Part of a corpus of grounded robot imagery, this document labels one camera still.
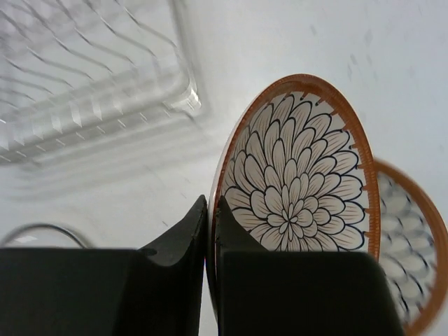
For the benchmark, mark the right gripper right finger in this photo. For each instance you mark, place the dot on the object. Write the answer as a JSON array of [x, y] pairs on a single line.
[[262, 292]]

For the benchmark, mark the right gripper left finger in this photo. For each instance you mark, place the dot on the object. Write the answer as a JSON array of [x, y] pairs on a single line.
[[153, 290]]

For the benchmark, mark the plain white plate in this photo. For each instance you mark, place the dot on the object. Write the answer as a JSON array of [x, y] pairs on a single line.
[[413, 251]]

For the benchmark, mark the white ribbed plate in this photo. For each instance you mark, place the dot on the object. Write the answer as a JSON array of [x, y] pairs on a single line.
[[298, 174]]

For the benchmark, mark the metal wire dish rack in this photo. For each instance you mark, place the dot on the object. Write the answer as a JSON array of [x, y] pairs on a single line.
[[72, 71]]

